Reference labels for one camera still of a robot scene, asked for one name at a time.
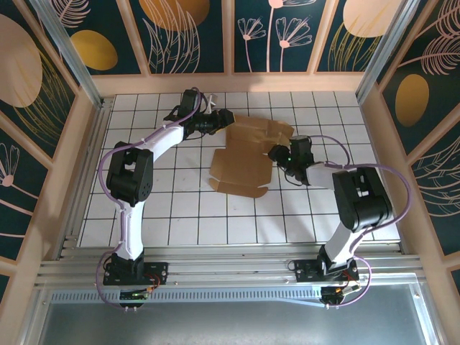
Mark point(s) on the aluminium corner post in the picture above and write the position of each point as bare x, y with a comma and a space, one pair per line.
72, 54
381, 54

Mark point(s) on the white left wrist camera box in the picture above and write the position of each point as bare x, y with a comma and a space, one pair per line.
212, 100

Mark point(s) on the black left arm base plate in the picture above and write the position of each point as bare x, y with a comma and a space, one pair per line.
158, 271

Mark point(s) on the perforated metal strip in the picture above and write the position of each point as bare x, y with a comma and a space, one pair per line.
215, 297

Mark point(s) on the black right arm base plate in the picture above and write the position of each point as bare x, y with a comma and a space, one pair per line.
305, 269

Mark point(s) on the long aluminium base rail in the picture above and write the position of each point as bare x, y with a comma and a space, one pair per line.
230, 267

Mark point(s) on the brown cardboard paper box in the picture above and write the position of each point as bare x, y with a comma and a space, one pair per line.
240, 165

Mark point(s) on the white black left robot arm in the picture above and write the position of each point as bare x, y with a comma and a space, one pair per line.
131, 230

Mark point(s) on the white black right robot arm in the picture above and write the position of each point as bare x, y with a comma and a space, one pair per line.
363, 201

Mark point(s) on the small circuit board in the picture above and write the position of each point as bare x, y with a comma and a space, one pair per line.
133, 295
338, 292

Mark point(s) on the aluminium side rail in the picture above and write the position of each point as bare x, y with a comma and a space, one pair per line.
94, 143
381, 143

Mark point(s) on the grey metal panel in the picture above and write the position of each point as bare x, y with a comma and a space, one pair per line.
230, 325

